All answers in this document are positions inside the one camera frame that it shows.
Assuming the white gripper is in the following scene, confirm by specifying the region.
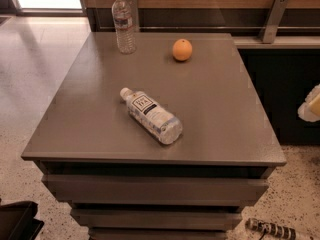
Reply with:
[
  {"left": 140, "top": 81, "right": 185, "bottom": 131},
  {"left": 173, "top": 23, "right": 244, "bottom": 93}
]
[{"left": 298, "top": 84, "right": 320, "bottom": 122}]

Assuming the blue label plastic bottle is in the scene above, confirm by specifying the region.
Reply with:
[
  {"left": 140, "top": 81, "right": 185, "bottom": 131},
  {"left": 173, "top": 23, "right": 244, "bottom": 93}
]
[{"left": 120, "top": 88, "right": 183, "bottom": 145}]

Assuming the clear water bottle red label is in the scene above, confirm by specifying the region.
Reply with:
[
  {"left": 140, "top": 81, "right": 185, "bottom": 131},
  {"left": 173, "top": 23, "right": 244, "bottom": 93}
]
[{"left": 112, "top": 0, "right": 136, "bottom": 54}]

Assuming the orange fruit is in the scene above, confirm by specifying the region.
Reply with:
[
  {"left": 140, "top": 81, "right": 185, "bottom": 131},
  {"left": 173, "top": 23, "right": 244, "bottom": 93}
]
[{"left": 172, "top": 39, "right": 193, "bottom": 61}]

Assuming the grey drawer cabinet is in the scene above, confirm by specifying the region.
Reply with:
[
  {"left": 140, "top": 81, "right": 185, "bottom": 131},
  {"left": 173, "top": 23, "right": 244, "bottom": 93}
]
[{"left": 23, "top": 32, "right": 286, "bottom": 240}]

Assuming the black bin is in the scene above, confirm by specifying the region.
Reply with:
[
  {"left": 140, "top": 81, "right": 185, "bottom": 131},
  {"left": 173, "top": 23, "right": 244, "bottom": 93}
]
[{"left": 0, "top": 201, "right": 44, "bottom": 240}]

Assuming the metal wall bracket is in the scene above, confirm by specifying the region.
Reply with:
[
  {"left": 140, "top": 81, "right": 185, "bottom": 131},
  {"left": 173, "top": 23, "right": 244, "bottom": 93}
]
[{"left": 259, "top": 0, "right": 289, "bottom": 44}]

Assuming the black white striped cable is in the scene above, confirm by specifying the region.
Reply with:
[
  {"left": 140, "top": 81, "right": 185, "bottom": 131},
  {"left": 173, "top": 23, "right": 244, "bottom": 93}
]
[{"left": 245, "top": 217, "right": 314, "bottom": 240}]

